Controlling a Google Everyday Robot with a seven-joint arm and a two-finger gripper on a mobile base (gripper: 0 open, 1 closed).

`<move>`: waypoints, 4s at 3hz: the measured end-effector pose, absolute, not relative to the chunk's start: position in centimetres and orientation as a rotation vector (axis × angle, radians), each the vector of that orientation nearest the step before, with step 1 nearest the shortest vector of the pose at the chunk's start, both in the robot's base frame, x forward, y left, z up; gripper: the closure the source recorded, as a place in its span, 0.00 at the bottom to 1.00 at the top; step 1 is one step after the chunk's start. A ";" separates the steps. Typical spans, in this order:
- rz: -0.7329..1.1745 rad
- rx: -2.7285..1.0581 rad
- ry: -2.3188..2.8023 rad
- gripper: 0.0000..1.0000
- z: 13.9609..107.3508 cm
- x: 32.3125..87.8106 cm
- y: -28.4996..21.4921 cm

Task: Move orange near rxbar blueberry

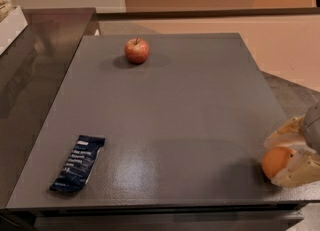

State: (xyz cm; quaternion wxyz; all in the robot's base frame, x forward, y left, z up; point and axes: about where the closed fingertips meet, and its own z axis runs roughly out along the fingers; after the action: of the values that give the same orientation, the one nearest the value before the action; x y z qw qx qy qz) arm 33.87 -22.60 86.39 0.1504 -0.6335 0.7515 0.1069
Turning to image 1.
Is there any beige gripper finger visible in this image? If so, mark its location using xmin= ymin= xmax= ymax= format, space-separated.
xmin=271 ymin=149 xmax=320 ymax=188
xmin=264 ymin=116 xmax=305 ymax=148

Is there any orange fruit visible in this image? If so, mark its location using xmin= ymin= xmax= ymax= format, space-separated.
xmin=261 ymin=147 xmax=296 ymax=179

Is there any blue rxbar blueberry wrapper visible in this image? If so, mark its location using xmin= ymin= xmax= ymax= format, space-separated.
xmin=49 ymin=135 xmax=105 ymax=192

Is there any red apple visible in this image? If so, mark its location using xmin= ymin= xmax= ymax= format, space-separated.
xmin=124 ymin=38 xmax=150 ymax=64

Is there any dark glossy side counter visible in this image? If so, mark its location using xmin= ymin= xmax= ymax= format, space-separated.
xmin=0 ymin=8 xmax=99 ymax=210

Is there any white box at left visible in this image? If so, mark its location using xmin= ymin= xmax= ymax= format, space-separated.
xmin=0 ymin=6 xmax=28 ymax=55

